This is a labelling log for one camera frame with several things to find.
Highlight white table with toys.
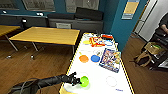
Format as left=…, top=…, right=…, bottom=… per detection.
left=58, top=32, right=136, bottom=94

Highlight flat blue round disc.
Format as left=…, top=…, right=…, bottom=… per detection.
left=90, top=54, right=101, bottom=64

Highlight clear white round bowl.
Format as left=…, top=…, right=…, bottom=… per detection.
left=105, top=75, right=119, bottom=88

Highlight small yellow plastic item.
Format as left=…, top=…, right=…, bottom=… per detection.
left=82, top=38, right=92, bottom=46

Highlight blue colourful game box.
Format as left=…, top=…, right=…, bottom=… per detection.
left=98, top=47, right=122, bottom=74

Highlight white bowl blue rim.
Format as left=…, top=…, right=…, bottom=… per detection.
left=102, top=39, right=116, bottom=47

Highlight yellow wooden table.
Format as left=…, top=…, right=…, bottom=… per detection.
left=0, top=24, right=22, bottom=53
left=9, top=26, right=82, bottom=56

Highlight orange plastic item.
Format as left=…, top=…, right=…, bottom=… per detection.
left=100, top=33, right=114, bottom=41

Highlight dark grey sofa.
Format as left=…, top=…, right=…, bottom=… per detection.
left=0, top=6, right=105, bottom=34

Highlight brown backpack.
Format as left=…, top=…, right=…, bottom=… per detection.
left=133, top=51, right=153, bottom=68

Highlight interior glass window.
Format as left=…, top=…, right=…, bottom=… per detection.
left=0, top=0, right=20, bottom=10
left=64, top=0, right=101, bottom=14
left=21, top=0, right=56, bottom=13

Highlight small black round device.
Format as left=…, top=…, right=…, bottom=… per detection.
left=20, top=17, right=28, bottom=26

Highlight cardboard box green contents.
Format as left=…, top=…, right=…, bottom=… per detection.
left=144, top=42, right=165, bottom=56

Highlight black wheeled cart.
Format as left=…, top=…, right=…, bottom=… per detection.
left=146, top=29, right=168, bottom=71

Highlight white hallway door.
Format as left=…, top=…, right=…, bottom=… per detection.
left=138, top=0, right=162, bottom=42

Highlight yellow wall poster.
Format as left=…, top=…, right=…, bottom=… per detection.
left=121, top=0, right=141, bottom=21

